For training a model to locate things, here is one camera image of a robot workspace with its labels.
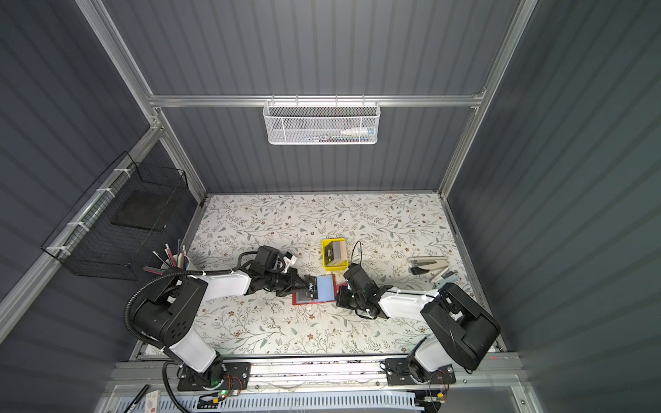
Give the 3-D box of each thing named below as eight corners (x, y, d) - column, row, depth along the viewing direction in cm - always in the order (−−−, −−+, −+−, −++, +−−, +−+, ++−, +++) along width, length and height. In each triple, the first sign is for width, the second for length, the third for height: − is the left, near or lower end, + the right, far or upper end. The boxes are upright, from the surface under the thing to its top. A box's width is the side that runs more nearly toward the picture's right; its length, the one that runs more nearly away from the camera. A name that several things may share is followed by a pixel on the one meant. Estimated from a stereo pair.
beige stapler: (410, 274, 97) (412, 271, 94) (407, 260, 101) (409, 256, 98) (448, 274, 97) (451, 271, 94) (444, 260, 101) (446, 256, 98)
